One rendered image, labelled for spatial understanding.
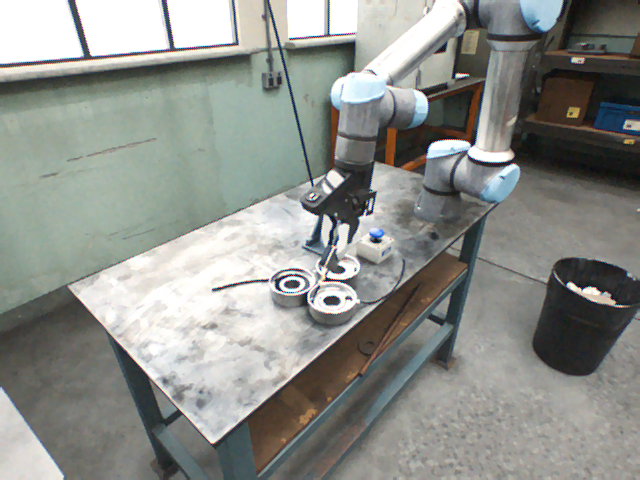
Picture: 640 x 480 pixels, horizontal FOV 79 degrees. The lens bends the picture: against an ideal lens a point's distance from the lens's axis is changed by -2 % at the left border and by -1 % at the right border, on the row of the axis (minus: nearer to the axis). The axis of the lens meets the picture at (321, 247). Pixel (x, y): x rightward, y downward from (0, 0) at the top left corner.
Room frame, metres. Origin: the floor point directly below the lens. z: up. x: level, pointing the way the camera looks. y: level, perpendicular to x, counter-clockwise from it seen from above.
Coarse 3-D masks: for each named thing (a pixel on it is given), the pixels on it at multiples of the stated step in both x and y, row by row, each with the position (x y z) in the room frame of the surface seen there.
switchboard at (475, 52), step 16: (576, 0) 3.94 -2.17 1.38; (560, 16) 3.92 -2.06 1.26; (464, 32) 4.49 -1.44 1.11; (480, 32) 4.37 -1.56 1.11; (560, 32) 3.90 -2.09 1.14; (464, 48) 4.46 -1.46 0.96; (480, 48) 4.35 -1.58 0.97; (544, 48) 3.96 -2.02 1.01; (560, 48) 3.91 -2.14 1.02; (464, 64) 4.44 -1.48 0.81; (480, 64) 4.33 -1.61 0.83; (464, 128) 4.56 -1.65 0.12
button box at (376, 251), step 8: (360, 240) 0.89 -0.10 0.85; (368, 240) 0.89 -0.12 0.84; (376, 240) 0.88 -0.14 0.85; (384, 240) 0.89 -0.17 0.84; (392, 240) 0.89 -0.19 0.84; (360, 248) 0.88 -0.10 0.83; (368, 248) 0.86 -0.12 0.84; (376, 248) 0.85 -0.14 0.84; (384, 248) 0.86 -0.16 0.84; (392, 248) 0.89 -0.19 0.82; (360, 256) 0.88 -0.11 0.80; (368, 256) 0.86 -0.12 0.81; (376, 256) 0.85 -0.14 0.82; (384, 256) 0.86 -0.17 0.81
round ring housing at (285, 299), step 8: (280, 272) 0.76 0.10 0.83; (288, 272) 0.77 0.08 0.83; (296, 272) 0.77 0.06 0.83; (304, 272) 0.76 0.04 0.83; (272, 280) 0.74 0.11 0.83; (288, 280) 0.74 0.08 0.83; (296, 280) 0.74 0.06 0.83; (312, 280) 0.74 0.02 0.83; (272, 288) 0.69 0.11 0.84; (288, 288) 0.74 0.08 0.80; (296, 288) 0.74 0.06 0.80; (272, 296) 0.69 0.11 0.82; (280, 296) 0.68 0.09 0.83; (288, 296) 0.67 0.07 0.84; (296, 296) 0.67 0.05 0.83; (304, 296) 0.68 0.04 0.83; (280, 304) 0.68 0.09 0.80; (288, 304) 0.68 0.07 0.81; (296, 304) 0.68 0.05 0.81
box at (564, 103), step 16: (544, 80) 3.79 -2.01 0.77; (560, 80) 3.55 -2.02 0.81; (576, 80) 3.48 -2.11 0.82; (592, 80) 3.73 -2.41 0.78; (544, 96) 3.62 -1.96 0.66; (560, 96) 3.54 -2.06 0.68; (576, 96) 3.47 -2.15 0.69; (592, 96) 3.69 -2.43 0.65; (544, 112) 3.60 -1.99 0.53; (560, 112) 3.53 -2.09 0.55; (576, 112) 3.46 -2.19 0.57
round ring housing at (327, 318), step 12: (312, 288) 0.69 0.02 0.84; (324, 288) 0.71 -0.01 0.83; (336, 288) 0.71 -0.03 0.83; (348, 288) 0.70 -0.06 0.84; (324, 300) 0.68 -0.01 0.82; (336, 300) 0.68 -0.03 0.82; (312, 312) 0.63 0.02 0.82; (324, 312) 0.61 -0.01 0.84; (336, 312) 0.61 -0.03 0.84; (348, 312) 0.62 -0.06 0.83; (324, 324) 0.62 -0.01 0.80; (336, 324) 0.62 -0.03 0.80
